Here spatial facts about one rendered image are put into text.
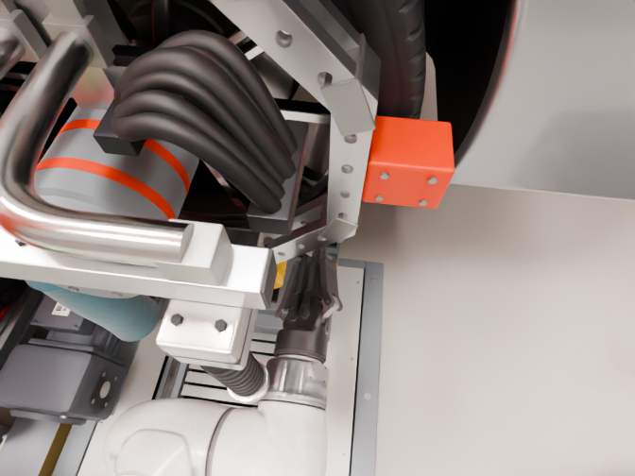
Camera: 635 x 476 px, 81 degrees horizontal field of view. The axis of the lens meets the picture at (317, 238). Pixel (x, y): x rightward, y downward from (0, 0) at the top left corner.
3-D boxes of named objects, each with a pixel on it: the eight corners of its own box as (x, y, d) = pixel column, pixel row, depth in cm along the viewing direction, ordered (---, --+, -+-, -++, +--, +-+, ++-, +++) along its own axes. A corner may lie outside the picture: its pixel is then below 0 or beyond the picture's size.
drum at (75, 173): (218, 164, 52) (188, 76, 40) (168, 310, 41) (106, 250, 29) (122, 155, 53) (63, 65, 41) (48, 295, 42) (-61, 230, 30)
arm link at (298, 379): (340, 412, 49) (344, 365, 52) (289, 399, 44) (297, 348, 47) (295, 410, 55) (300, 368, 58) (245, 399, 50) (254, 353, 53)
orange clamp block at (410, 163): (365, 156, 48) (435, 162, 47) (360, 205, 44) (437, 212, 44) (371, 112, 42) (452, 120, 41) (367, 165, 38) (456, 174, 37)
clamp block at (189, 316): (270, 260, 31) (262, 226, 26) (246, 372, 26) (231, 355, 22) (211, 252, 31) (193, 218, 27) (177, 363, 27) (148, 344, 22)
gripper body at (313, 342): (298, 369, 57) (306, 312, 62) (338, 366, 52) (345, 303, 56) (260, 357, 53) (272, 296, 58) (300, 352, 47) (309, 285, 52)
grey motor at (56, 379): (186, 284, 118) (142, 227, 88) (138, 433, 97) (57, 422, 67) (131, 278, 119) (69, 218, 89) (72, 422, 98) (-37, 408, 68)
